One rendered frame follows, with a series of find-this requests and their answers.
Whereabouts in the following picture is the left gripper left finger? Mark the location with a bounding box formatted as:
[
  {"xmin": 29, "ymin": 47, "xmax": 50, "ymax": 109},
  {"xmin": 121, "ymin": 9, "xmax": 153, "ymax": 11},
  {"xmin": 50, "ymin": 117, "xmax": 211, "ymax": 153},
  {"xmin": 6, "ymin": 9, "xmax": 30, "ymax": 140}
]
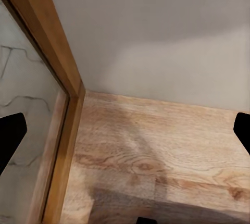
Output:
[{"xmin": 0, "ymin": 113, "xmax": 27, "ymax": 176}]

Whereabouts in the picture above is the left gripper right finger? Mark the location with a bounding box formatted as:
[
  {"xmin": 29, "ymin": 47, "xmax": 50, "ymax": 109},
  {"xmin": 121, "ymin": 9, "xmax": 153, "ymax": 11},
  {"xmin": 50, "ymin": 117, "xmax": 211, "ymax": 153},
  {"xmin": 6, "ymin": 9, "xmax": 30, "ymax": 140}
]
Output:
[{"xmin": 233, "ymin": 112, "xmax": 250, "ymax": 154}]

